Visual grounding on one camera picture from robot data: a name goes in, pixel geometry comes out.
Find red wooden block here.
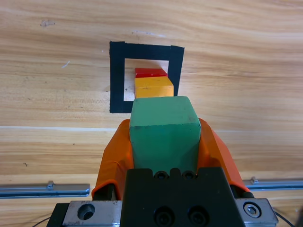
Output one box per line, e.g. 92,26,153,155
134,68,169,79

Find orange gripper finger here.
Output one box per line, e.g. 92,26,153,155
91,118,134,202
196,117,254,199

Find green wooden block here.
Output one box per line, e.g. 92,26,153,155
128,95,202,176

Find black tape square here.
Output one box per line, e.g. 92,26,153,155
109,40,186,114

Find metal table edge rail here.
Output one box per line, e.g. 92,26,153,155
243,176,303,192
0,180,91,199

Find yellow wooden block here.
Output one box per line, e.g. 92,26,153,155
134,76,175,99

